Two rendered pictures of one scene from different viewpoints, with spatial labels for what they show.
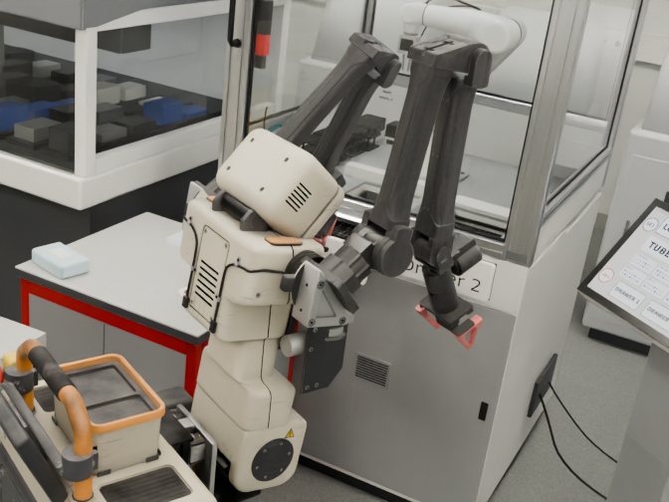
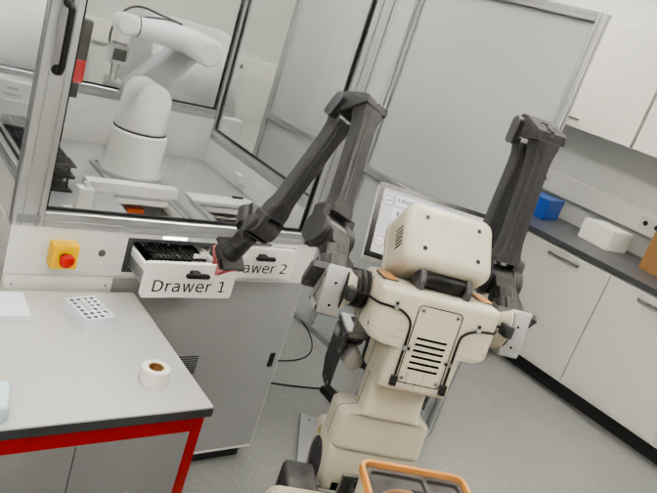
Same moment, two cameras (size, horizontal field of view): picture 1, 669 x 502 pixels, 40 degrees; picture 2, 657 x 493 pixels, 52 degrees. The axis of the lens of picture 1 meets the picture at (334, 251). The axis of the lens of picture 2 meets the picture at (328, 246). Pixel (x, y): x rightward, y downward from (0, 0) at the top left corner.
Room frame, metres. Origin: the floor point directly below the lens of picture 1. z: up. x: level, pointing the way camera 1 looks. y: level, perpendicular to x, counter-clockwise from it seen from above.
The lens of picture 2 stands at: (1.32, 1.53, 1.68)
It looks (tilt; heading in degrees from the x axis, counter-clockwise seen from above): 18 degrees down; 294
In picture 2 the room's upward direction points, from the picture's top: 19 degrees clockwise
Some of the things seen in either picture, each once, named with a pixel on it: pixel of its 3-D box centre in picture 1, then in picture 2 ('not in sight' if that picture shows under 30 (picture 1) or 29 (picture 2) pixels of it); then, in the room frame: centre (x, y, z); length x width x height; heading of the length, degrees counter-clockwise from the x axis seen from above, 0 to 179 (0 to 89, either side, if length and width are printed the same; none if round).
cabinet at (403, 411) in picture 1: (401, 324); (107, 313); (2.92, -0.27, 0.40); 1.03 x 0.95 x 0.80; 65
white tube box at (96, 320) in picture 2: not in sight; (88, 313); (2.47, 0.31, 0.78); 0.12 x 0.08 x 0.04; 167
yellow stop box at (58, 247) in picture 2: not in sight; (63, 254); (2.63, 0.28, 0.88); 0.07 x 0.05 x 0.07; 65
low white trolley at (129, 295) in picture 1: (163, 377); (24, 471); (2.41, 0.47, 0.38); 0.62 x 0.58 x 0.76; 65
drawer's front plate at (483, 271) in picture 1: (443, 268); (257, 262); (2.37, -0.31, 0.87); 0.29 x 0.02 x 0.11; 65
